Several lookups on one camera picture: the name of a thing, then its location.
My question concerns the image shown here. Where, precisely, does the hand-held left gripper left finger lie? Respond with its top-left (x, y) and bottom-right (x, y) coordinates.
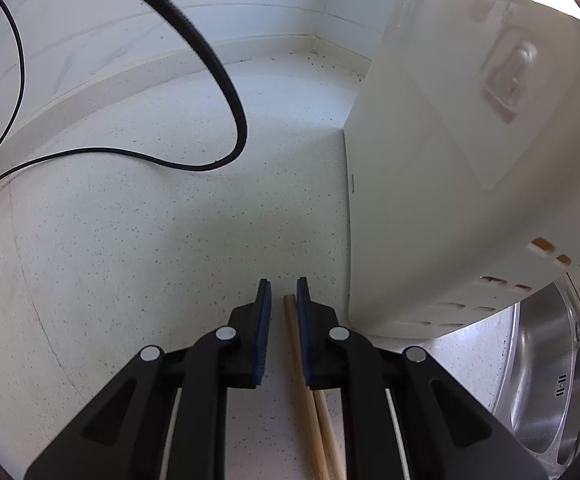
top-left (24, 279), bottom-right (273, 480)

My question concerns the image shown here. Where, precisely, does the light wooden chopstick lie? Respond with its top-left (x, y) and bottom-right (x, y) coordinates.
top-left (312, 389), bottom-right (347, 480)
top-left (283, 294), bottom-right (333, 480)

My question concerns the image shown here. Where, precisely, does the clear adhesive hook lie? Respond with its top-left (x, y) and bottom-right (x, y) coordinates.
top-left (480, 40), bottom-right (540, 123)

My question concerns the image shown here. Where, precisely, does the stainless steel sink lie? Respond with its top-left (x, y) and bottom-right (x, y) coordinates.
top-left (490, 260), bottom-right (580, 471)

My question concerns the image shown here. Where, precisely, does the cream plastic utensil holder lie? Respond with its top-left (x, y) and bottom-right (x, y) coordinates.
top-left (344, 0), bottom-right (580, 340)

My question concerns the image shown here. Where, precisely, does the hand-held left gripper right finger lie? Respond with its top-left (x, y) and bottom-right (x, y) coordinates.
top-left (296, 276), bottom-right (545, 480)

